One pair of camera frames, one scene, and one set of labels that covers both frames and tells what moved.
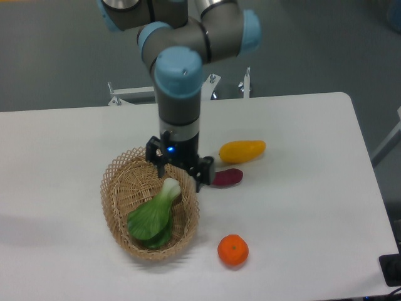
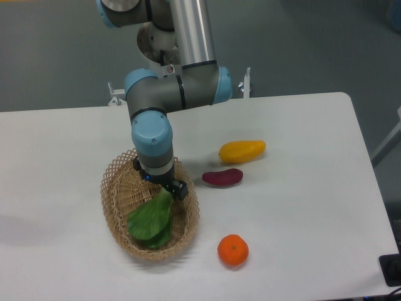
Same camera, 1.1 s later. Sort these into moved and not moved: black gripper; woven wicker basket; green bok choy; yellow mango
Moved: black gripper
Not moved: woven wicker basket; green bok choy; yellow mango
